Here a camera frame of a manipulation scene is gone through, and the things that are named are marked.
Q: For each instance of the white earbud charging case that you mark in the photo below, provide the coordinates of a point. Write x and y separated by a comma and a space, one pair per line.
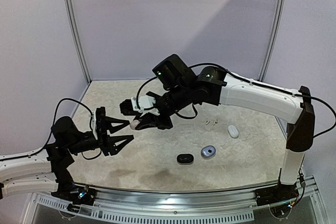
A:
233, 131

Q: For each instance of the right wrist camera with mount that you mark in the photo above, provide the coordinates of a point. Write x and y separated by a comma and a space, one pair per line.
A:
134, 106

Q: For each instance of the aluminium frame post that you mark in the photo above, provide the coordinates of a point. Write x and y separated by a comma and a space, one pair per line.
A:
76, 40
272, 39

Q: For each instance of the pink earbud charging case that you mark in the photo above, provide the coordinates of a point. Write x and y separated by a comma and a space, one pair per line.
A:
134, 124

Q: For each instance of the right aluminium frame post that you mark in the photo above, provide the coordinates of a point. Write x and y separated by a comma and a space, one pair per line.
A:
272, 39

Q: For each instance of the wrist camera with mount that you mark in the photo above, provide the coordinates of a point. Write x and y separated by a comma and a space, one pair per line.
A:
98, 123
134, 106

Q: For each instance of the left aluminium frame post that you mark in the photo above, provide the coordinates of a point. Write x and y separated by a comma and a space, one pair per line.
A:
76, 40

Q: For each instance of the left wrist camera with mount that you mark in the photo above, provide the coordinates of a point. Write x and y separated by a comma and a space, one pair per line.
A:
98, 123

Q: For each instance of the black earbud charging case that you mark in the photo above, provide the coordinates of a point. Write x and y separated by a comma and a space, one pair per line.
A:
185, 159

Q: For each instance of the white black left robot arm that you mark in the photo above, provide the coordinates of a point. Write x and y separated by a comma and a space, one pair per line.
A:
47, 170

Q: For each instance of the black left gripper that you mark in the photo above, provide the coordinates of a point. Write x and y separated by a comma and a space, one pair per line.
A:
103, 140

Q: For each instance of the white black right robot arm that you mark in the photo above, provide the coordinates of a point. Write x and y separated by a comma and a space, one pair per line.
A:
216, 85

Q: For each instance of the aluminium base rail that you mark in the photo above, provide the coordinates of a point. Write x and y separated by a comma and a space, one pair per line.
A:
234, 205

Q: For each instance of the purple earbud charging case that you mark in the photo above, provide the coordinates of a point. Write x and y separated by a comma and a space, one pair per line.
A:
208, 152

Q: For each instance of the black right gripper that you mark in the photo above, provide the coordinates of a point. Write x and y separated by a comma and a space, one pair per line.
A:
158, 109

